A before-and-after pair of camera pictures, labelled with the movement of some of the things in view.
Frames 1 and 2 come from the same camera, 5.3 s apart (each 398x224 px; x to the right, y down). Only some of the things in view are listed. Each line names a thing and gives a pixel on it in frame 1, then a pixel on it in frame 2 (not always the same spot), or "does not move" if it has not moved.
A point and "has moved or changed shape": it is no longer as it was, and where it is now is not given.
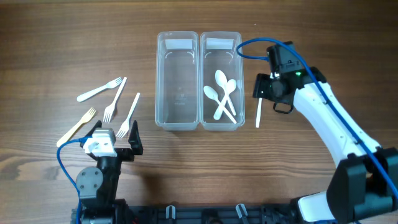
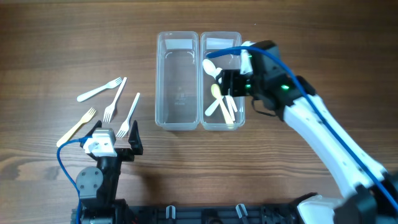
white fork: (125, 126) does not move
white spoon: (259, 112) to (231, 104)
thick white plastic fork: (109, 85) does not move
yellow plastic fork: (84, 119) does not move
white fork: (109, 111) does not move
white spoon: (221, 79) has moved or changed shape
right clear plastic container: (221, 81) does not move
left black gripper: (128, 154) does not move
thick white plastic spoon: (231, 86) to (208, 112)
